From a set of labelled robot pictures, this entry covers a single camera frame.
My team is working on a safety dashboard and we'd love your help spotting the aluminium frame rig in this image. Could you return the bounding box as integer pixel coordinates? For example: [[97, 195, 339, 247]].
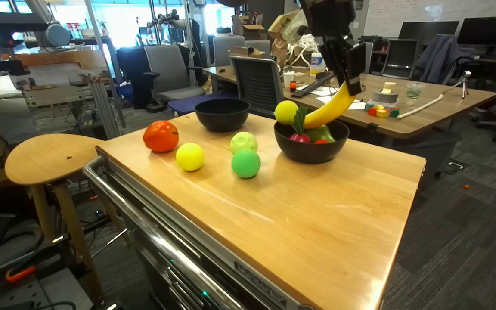
[[14, 68, 126, 140]]

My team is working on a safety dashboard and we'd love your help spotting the yellow banana toy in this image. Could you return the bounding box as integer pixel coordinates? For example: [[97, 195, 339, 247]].
[[303, 80, 357, 131]]

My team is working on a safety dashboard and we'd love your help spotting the yellow round fruit toy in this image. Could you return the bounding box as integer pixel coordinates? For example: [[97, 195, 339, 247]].
[[174, 142, 209, 174]]

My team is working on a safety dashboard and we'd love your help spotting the red apple toy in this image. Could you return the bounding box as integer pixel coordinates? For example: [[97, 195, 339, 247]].
[[141, 119, 181, 155]]

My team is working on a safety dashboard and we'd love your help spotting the wooden desk with grey panel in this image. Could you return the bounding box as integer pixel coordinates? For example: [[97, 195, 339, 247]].
[[203, 62, 496, 192]]

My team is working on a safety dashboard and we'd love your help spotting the white paper sheet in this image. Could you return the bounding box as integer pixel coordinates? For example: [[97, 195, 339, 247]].
[[315, 85, 367, 112]]

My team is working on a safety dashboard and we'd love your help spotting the small black bowl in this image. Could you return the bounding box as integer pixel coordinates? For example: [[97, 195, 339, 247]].
[[272, 117, 351, 166]]

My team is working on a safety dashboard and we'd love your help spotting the small tabletop tripod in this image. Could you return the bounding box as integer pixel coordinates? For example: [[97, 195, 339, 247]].
[[451, 69, 474, 100]]

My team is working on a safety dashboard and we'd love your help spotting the cardboard box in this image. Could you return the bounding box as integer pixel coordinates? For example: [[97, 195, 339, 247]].
[[267, 11, 310, 54]]

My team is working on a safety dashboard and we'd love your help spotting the clear plastic container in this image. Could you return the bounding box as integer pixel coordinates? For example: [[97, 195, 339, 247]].
[[372, 81, 401, 107]]

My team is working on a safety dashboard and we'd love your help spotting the yellow lemon toy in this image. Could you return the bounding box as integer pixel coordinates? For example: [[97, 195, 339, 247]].
[[274, 99, 300, 126]]

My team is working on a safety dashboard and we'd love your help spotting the grey round machine joint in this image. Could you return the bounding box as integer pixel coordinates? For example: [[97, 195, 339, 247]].
[[43, 21, 74, 50]]

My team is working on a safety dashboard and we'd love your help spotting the chrome cart handle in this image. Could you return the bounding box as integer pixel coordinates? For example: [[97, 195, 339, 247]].
[[83, 157, 246, 310]]

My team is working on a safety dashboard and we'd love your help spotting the green round fruit toy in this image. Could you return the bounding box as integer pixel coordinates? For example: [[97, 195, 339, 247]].
[[229, 148, 264, 181]]

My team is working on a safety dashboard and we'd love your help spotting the clear water bottle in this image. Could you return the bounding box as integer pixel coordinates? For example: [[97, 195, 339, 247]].
[[308, 50, 326, 80]]

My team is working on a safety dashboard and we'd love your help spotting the grey upholstered office chair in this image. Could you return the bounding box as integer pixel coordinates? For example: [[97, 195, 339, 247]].
[[143, 43, 207, 109]]

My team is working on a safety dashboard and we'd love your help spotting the black elongated device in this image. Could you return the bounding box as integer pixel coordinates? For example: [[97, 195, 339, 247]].
[[289, 71, 338, 100]]

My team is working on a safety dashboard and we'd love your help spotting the black computer monitor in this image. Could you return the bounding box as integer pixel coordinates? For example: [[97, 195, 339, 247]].
[[457, 16, 496, 47], [398, 19, 462, 49]]

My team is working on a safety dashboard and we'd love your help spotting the black orange clamp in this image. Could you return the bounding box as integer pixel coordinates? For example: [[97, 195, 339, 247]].
[[4, 264, 38, 286]]

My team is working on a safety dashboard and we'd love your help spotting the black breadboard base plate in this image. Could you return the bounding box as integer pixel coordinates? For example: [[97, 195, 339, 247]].
[[0, 229, 98, 310]]

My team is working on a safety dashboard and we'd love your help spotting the white stick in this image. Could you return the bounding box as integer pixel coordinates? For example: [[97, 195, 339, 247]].
[[396, 92, 446, 121]]

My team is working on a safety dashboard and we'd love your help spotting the grey jacket on chair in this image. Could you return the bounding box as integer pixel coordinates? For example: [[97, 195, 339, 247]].
[[410, 33, 474, 85]]

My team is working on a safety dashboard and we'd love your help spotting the green pear toy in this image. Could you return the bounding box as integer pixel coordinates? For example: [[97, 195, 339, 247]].
[[307, 124, 338, 145]]

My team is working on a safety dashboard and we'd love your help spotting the red strawberry toy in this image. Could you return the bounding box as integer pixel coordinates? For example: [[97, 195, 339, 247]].
[[288, 105, 314, 147]]

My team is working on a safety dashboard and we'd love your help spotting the dark blue office chair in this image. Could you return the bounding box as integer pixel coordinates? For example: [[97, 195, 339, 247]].
[[116, 45, 155, 111]]

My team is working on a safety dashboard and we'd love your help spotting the large black bowl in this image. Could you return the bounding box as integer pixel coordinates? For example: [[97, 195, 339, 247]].
[[193, 95, 252, 135]]

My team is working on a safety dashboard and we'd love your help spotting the round wooden stool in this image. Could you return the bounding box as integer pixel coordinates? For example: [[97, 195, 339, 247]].
[[4, 133, 109, 307]]

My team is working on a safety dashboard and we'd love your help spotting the black mesh office chair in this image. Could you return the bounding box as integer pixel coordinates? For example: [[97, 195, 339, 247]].
[[227, 54, 288, 117]]

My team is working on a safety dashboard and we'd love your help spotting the pale green fruit toy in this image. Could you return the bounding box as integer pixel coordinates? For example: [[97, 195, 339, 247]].
[[227, 131, 260, 155]]

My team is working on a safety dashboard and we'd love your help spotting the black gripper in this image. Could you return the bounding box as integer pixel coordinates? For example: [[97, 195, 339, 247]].
[[300, 0, 369, 99]]

